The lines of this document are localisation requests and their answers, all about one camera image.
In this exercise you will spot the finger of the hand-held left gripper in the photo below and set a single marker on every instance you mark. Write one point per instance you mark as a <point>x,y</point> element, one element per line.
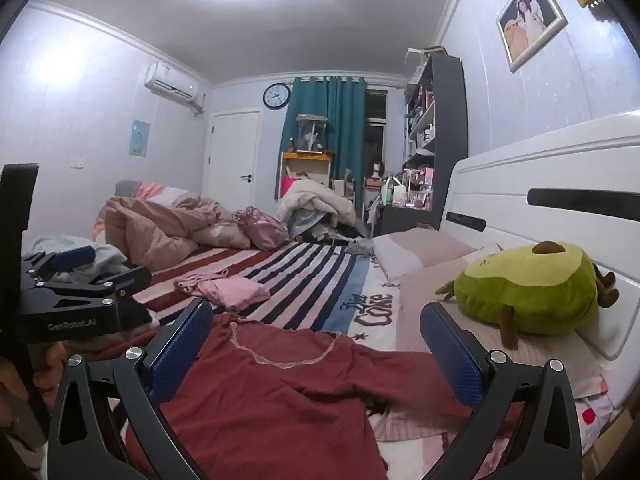
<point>75,257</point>
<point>110,285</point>

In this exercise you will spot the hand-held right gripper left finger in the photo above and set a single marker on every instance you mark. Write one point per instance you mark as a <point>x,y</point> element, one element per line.
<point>181,350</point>

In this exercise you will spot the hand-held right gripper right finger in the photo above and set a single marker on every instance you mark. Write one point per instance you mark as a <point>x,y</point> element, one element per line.
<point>454,355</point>

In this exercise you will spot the red long-sleeved shirt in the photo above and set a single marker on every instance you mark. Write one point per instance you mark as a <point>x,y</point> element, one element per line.
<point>280,410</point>

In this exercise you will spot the person's left hand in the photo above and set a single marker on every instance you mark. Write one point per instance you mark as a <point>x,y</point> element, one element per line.
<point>54,370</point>

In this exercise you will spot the pale blue cloth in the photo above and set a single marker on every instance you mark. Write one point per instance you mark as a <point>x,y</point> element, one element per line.
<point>107,257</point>

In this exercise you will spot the pink duvet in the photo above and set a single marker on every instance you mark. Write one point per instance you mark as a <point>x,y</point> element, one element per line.
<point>150,230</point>

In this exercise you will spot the pink folded garment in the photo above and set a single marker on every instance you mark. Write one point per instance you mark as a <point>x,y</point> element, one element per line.
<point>230,292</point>

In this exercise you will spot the green avocado plush toy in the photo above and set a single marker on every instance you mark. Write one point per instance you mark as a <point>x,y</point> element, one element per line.
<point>525,290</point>

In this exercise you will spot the striped pillow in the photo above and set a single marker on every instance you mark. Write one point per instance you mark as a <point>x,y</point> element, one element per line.
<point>160,191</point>

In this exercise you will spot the striped bed sheet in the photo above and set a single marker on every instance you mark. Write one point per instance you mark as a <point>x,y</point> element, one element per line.
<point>300,270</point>

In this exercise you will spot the clear plastic wrapper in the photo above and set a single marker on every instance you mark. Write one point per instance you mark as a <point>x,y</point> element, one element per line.
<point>360,246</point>

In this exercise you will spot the pink satin cloth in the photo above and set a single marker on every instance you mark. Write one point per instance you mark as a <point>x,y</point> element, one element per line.
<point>260,230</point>

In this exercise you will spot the dark desk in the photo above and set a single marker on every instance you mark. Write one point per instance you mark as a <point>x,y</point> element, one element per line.
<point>400,217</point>

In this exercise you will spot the group of cosmetic bottles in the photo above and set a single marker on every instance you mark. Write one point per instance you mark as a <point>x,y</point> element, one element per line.
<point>410,190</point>

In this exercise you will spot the white door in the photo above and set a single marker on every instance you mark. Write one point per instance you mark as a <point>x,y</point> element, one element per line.
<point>230,160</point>

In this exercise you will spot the pile of white bedding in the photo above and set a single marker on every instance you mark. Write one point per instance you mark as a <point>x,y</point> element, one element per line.
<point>315,200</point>

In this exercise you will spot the white air conditioner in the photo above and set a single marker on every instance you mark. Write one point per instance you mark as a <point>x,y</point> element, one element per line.
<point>170,80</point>

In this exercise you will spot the mannequin head with wig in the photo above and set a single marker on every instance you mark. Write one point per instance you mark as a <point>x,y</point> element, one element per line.
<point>376,167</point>

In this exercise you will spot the white bed headboard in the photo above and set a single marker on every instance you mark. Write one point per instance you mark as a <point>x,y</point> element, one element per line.
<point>550,170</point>

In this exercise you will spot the yellow shelf unit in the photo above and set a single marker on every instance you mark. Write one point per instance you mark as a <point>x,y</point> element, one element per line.
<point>305,165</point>

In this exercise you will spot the dark tall bookshelf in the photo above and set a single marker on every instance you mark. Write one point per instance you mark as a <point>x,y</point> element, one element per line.
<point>450,125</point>

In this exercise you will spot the window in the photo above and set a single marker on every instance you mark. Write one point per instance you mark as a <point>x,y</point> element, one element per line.
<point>375,135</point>

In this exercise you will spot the glass display case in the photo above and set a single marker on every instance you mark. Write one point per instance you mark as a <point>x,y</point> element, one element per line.
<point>311,132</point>

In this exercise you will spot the teal curtain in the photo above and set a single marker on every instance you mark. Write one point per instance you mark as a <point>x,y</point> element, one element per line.
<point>345,125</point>

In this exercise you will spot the framed photo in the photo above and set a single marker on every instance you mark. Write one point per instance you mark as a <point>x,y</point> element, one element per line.
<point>530,20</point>

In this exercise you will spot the small wall poster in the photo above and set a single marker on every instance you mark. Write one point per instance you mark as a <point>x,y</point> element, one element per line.
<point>141,138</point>

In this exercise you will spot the round wall clock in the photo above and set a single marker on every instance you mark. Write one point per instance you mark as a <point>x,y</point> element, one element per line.
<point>277,96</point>

